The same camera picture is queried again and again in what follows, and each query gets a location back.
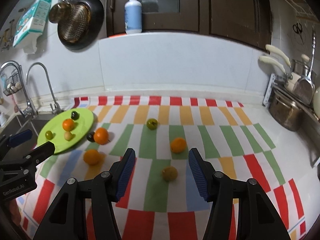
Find yellow-green round fruit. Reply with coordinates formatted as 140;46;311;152
45;131;53;140

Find yellow lemon fruit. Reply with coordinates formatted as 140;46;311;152
64;131;74;141

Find small orange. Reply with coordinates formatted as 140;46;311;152
170;137;187;154
62;118;75;131

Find dark plum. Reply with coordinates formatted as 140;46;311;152
71;111;80;120
86;131;95;142

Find large orange with stem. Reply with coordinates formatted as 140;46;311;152
93;127;109;145

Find steel sink basin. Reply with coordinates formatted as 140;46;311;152
1;114;54;156

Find green round plate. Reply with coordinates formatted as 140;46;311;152
37;108;94;154

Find chrome pull faucet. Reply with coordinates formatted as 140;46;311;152
0;60;38;118

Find chrome gooseneck faucet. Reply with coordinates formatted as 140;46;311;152
26;62;65;115

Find orange near plate front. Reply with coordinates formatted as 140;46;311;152
83;149;101;166

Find colourful checkered tablecloth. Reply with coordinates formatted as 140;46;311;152
17;96;306;239

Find brownish green round fruit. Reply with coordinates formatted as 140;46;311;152
162;166;178;181

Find stainless steel pot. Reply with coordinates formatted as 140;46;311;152
269;90;304;132

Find teal white paper box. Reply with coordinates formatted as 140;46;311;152
13;0;52;55

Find green lime far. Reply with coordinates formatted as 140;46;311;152
146;118;158;131

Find metal dish rack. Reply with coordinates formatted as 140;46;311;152
262;73;319;122

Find cream white kettle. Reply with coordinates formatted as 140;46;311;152
313;87;320;119

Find steel spatula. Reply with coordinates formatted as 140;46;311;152
293;26;316;105

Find black frying pan hanging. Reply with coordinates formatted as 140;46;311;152
57;0;104;50

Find blue white pump bottle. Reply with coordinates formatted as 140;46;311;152
124;0;142;34

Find wire sink basket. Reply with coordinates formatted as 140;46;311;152
1;71;22;96

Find cream pan handle lower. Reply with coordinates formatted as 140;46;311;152
258;55;286;75

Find cream pan handle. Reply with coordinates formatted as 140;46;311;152
265;44;291;67
258;55;286;75

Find cream pan handle upper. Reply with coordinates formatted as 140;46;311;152
265;44;291;67

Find black scissors on wall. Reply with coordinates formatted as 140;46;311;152
292;22;304;44

